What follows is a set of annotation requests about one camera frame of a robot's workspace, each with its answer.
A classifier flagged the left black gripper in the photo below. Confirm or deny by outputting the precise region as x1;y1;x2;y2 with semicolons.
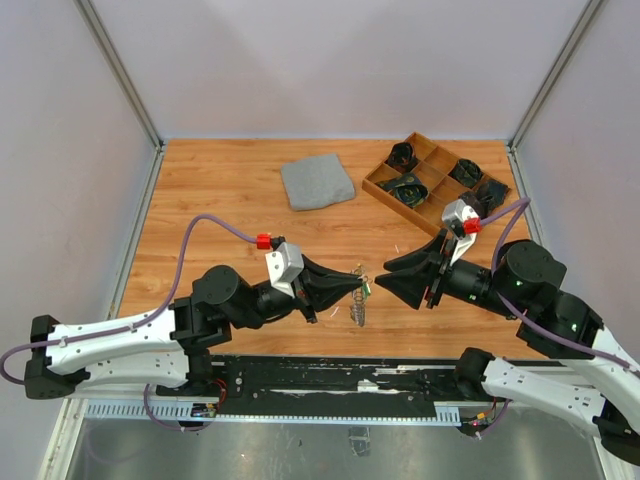
230;253;364;329

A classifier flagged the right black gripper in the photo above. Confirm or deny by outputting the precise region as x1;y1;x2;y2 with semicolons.
373;227;522;318

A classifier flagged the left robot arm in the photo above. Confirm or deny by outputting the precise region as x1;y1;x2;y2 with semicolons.
24;252;363;400

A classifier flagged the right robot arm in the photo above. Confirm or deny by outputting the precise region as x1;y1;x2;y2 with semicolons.
375;230;639;465

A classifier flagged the rolled dark tie centre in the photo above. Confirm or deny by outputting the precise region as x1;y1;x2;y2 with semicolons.
376;173;429;209

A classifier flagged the rolled dark tie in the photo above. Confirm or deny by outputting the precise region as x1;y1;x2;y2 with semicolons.
459;180;510;219
449;158;483;189
376;173;429;209
385;142;418;174

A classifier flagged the wooden compartment tray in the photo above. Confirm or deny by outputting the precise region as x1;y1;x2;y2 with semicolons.
362;132;511;235

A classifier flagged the rolled dark tie lower right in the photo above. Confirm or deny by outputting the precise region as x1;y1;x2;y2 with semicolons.
459;180;510;219

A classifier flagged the folded grey cloth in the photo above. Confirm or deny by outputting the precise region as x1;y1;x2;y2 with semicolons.
280;153;356;211

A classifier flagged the rolled dark tie top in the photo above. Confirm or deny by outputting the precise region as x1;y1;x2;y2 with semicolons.
385;142;418;174

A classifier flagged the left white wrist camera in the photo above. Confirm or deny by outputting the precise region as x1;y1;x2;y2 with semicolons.
265;242;304;298

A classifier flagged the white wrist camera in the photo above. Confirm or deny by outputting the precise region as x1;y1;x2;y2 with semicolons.
265;242;304;298
441;199;480;265

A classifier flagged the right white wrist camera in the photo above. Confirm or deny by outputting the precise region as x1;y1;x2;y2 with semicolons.
441;199;480;265

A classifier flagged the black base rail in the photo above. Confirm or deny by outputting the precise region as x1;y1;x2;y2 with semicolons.
152;354;492;420

